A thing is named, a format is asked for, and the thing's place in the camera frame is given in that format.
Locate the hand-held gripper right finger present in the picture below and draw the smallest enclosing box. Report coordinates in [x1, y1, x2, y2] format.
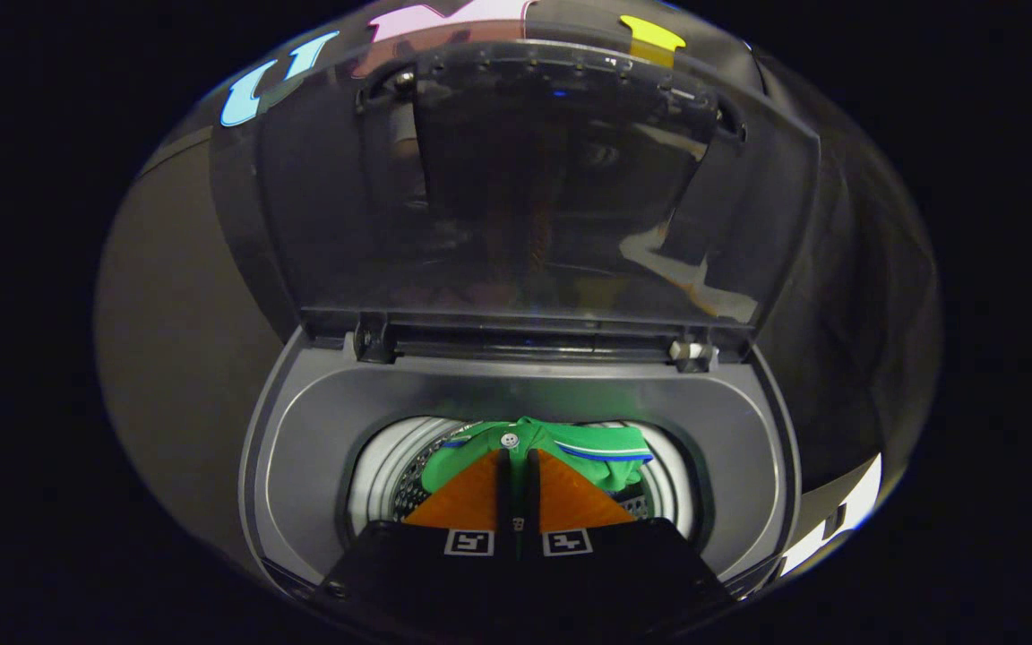
[516, 446, 736, 632]

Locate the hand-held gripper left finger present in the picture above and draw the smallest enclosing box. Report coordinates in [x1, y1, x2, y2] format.
[314, 446, 517, 630]

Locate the green polo shirt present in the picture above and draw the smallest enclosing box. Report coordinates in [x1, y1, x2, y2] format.
[420, 417, 654, 495]

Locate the grey washing machine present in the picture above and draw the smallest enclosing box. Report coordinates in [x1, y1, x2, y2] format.
[238, 322, 804, 612]

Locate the dark translucent washing machine lid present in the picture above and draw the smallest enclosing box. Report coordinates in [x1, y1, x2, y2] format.
[210, 40, 821, 364]

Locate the white panel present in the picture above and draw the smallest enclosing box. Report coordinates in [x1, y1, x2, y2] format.
[780, 452, 882, 577]

